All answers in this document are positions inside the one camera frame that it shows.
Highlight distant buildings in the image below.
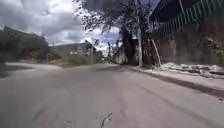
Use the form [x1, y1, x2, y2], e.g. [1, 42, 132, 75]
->
[53, 39, 111, 64]

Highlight pale concrete pole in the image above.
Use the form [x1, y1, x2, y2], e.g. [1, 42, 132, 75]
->
[135, 0, 144, 68]

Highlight dry grass verge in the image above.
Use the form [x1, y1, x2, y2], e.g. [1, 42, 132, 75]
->
[49, 54, 98, 67]

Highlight grey concrete road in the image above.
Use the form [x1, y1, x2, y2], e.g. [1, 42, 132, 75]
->
[0, 62, 224, 128]

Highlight large tree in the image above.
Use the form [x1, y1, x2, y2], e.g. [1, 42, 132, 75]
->
[73, 0, 160, 67]

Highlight pile of pale rubble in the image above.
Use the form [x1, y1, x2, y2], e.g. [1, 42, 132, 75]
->
[159, 61, 224, 79]

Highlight pale raised sidewalk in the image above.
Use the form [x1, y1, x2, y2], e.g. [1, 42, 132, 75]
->
[127, 65, 224, 101]

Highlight green metal fence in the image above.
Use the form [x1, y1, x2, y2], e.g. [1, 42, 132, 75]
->
[149, 0, 224, 38]

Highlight dark green bushes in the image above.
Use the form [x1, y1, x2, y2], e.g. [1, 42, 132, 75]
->
[0, 25, 62, 64]

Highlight grey stone wall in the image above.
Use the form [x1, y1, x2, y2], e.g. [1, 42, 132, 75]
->
[150, 15, 224, 68]

